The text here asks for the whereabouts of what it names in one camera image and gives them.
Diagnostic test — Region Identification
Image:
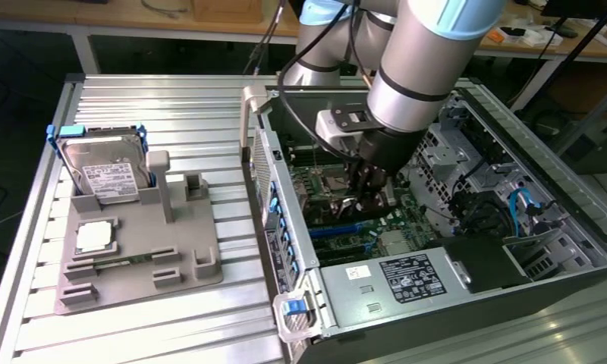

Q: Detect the blue expansion slot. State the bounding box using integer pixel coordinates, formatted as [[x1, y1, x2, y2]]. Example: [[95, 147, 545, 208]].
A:
[[309, 222, 365, 240]]

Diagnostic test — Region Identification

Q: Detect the gray power supply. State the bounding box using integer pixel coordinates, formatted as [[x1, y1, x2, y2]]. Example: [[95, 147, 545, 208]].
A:
[[319, 246, 475, 329]]

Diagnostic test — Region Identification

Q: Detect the silver CPU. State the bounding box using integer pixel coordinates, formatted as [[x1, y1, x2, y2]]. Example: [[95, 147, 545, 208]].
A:
[[75, 222, 116, 252]]

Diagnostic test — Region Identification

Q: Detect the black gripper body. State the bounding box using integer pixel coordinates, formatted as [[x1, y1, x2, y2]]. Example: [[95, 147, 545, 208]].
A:
[[357, 127, 430, 177]]

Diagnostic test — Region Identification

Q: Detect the gray wrist camera box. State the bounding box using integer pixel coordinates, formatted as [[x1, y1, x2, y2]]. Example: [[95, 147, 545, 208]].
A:
[[315, 107, 387, 153]]

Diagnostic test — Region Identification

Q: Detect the cluttered wooden desk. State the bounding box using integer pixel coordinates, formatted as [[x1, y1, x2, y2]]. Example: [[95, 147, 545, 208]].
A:
[[473, 0, 607, 111]]

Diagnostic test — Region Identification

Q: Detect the CPU socket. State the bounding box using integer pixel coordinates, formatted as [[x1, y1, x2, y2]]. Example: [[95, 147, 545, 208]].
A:
[[321, 169, 357, 195]]

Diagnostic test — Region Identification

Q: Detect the long wooden desk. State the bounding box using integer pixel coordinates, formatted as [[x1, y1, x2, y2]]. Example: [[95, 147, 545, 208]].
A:
[[0, 0, 305, 74]]

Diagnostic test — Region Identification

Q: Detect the gray parts rack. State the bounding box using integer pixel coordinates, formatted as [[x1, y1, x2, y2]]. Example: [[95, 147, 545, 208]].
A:
[[54, 149, 227, 315]]

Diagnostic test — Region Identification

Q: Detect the silver hard disk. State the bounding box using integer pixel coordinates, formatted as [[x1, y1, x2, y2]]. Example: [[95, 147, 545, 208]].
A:
[[62, 134, 151, 200]]

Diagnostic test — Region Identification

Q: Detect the silver chipset heat sink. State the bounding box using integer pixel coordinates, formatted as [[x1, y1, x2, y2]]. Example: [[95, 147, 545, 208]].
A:
[[382, 231, 422, 256]]

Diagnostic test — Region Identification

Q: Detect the blue disk carrier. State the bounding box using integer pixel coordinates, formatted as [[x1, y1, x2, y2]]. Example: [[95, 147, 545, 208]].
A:
[[46, 122, 151, 198]]

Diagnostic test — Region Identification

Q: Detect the blue wire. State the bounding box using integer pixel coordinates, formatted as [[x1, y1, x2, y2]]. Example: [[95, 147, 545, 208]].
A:
[[508, 187, 544, 238]]

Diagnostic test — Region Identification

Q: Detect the metal disk bay cage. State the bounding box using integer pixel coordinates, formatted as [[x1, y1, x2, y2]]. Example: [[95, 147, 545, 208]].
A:
[[410, 120, 493, 199]]

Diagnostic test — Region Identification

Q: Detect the green RAM stick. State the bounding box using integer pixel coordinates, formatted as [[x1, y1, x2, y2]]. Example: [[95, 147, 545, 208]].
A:
[[95, 255, 156, 267]]

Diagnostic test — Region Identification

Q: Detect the green motherboard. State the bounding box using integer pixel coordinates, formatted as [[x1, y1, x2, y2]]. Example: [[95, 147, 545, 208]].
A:
[[285, 149, 453, 267]]

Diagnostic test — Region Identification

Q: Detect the black tripod pole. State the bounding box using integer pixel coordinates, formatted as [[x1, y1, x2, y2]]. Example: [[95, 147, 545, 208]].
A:
[[505, 0, 607, 108]]

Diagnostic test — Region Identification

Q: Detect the open black PC case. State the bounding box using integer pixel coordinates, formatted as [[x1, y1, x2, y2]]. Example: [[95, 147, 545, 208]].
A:
[[241, 77, 607, 364]]

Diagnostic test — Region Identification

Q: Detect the RAM memory stick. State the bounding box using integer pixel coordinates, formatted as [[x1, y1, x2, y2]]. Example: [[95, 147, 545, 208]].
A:
[[302, 189, 401, 231]]

